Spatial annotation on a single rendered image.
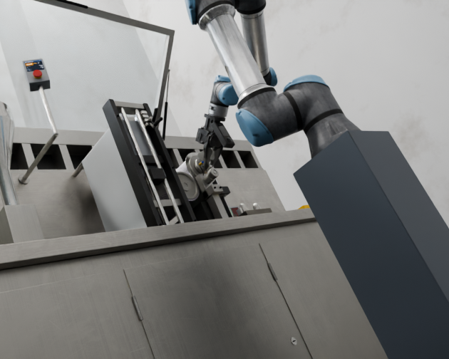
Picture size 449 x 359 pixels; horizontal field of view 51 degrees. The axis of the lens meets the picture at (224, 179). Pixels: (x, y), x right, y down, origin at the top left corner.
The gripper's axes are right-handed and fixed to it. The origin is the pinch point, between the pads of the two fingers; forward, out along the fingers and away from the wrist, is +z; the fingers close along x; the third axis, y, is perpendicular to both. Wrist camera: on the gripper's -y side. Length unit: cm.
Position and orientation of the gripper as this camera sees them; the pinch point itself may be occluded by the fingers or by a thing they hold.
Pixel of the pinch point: (209, 167)
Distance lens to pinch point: 186.4
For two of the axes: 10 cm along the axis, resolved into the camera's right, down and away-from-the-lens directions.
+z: -2.2, 9.5, 2.3
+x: -6.8, 0.2, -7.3
